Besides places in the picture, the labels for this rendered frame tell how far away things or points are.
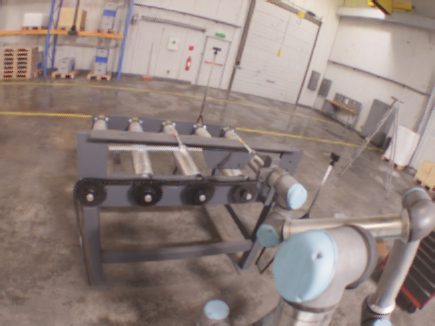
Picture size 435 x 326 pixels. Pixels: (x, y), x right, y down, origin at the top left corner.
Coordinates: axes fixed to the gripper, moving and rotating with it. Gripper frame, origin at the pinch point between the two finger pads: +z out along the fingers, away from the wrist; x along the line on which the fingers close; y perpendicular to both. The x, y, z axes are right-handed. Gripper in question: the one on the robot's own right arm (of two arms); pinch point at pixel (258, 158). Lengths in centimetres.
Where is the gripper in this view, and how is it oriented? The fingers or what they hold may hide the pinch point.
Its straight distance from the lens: 118.5
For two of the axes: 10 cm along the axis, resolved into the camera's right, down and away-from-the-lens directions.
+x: 2.4, -8.7, -4.3
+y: 9.0, 0.4, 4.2
